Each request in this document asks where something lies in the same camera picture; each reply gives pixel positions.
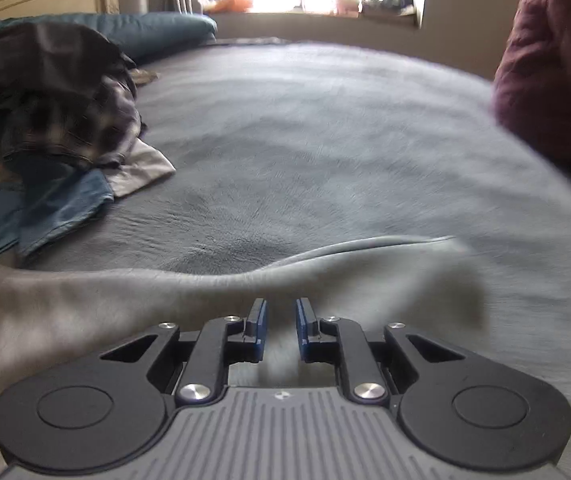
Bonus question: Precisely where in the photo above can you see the dark blue pillow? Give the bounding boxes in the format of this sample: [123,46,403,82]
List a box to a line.
[0,10,218,66]

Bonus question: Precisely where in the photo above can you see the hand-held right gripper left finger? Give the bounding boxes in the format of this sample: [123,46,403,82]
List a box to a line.
[99,298,270,406]

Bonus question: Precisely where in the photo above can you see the white cloth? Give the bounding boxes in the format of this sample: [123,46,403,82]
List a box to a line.
[100,136,177,199]

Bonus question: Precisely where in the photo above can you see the blue jeans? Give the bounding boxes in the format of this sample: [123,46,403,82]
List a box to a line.
[0,157,116,261]

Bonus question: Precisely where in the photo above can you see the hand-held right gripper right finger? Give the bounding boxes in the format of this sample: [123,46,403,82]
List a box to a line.
[295,297,467,406]

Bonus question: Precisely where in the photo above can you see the orange item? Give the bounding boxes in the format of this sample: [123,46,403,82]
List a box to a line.
[209,0,253,14]

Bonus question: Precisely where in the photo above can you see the grey hoodie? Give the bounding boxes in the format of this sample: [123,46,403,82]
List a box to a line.
[0,235,489,480]

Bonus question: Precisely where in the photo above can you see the grey bed blanket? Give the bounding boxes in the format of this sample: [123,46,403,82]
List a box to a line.
[15,37,571,480]

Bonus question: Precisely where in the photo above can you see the dark cloth bundle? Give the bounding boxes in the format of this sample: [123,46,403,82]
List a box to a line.
[363,0,419,16]

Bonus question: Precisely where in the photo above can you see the grey plaid shirt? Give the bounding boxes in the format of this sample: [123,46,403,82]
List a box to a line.
[0,72,147,171]

